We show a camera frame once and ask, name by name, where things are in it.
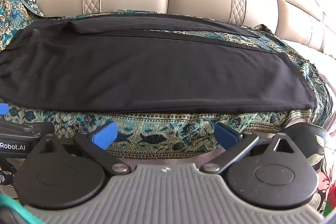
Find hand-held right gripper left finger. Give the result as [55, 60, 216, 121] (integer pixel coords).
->
[35, 121, 132, 176]

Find black pants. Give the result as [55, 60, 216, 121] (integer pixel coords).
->
[0, 13, 318, 115]

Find teal patterned sofa cover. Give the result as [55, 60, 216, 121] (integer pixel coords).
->
[0, 0, 336, 159]

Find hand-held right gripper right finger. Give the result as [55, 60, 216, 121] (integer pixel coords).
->
[199, 123, 299, 175]

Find dark floral clothing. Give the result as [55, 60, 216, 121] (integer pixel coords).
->
[285, 124, 336, 215]

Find green cable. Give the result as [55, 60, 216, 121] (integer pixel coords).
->
[0, 193, 46, 224]

